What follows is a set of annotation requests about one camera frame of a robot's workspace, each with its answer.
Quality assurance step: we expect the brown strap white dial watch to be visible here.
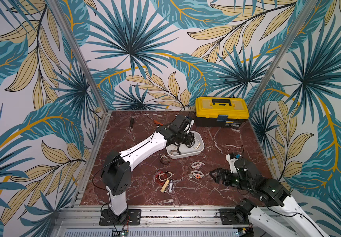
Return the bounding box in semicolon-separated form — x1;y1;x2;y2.
170;150;181;156

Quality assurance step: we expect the white orange strap watch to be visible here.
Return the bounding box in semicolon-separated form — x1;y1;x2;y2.
190;170;205;180

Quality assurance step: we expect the white pink strap watch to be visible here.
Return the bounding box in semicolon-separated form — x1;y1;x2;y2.
191;161;205;170

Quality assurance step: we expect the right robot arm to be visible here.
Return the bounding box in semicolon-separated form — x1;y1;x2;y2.
209;154;328;237

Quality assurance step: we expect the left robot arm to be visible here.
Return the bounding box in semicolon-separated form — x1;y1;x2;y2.
92;115;194;224

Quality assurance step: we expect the white plastic storage box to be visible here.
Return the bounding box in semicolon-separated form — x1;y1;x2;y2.
166;131;205;160

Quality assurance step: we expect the red transparent watch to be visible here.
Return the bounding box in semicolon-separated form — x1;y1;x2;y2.
155;171;173;185

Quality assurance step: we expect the yellow black toolbox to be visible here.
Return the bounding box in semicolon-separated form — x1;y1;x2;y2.
195;97;249;128

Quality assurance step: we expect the orange handled screwdriver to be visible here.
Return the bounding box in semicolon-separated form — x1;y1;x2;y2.
146;115;163;126

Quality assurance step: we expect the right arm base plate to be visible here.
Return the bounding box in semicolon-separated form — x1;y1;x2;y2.
216;208;252;226

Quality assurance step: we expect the cream strap watch on red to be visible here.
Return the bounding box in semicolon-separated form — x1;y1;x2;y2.
158;171;173;182

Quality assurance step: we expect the purple white strap watch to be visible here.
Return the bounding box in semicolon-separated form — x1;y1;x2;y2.
168;180;174;193

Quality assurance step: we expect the black handled screwdriver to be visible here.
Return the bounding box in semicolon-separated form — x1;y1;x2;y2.
129;118;135;134

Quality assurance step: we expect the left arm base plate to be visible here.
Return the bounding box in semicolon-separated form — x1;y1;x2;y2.
99;209;141;226

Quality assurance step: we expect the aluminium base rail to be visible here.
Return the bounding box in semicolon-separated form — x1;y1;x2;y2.
50;206;268;237

